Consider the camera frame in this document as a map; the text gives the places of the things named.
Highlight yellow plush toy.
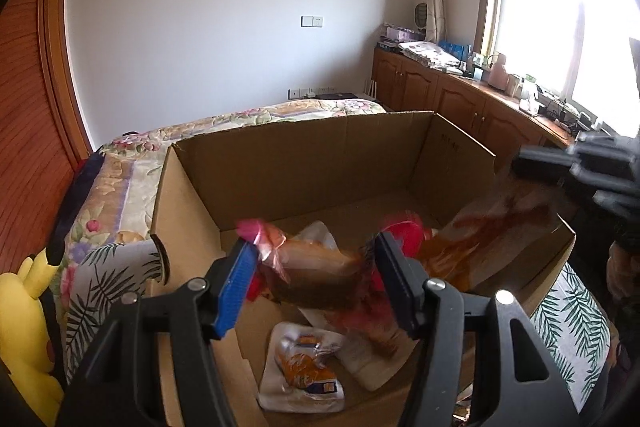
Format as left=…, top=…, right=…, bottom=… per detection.
left=0, top=236, right=67, bottom=414

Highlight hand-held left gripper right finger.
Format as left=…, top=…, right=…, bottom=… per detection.
left=374, top=231, right=573, bottom=427

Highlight wooden frame window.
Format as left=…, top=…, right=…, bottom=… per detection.
left=479, top=0, right=640, bottom=138

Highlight dark clothes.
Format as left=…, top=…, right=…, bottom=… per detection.
left=74, top=151, right=107, bottom=188

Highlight white packet with orange print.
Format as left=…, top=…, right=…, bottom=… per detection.
left=256, top=321, right=347, bottom=414

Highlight brown cardboard box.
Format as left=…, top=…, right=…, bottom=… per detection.
left=149, top=109, right=577, bottom=427

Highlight pink kettle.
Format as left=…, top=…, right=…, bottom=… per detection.
left=487, top=52, right=509, bottom=91

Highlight purple box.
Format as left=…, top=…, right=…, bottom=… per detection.
left=381, top=23, right=424, bottom=44

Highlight leaf print bed sheet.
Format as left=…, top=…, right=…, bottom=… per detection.
left=59, top=241, right=622, bottom=414

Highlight white wall outlet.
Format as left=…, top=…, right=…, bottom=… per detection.
left=288, top=85, right=337, bottom=100

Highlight wooden cabinet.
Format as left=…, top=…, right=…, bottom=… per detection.
left=372, top=46, right=577, bottom=160

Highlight person's right hand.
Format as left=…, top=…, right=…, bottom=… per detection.
left=605, top=249, right=640, bottom=304

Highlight floral quilt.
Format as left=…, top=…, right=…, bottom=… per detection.
left=50, top=98, right=389, bottom=308

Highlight folded patterned cloth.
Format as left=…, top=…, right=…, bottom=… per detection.
left=400, top=40, right=464, bottom=71

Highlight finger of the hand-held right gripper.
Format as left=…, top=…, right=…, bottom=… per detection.
left=570, top=131, right=640, bottom=170
left=510, top=145, right=583, bottom=184

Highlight red-wrapped bread snack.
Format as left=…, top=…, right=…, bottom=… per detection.
left=235, top=217, right=436, bottom=358

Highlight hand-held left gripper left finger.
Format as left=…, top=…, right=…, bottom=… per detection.
left=59, top=238, right=262, bottom=427

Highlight large white snack packet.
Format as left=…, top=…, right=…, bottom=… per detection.
left=299, top=304, right=406, bottom=392

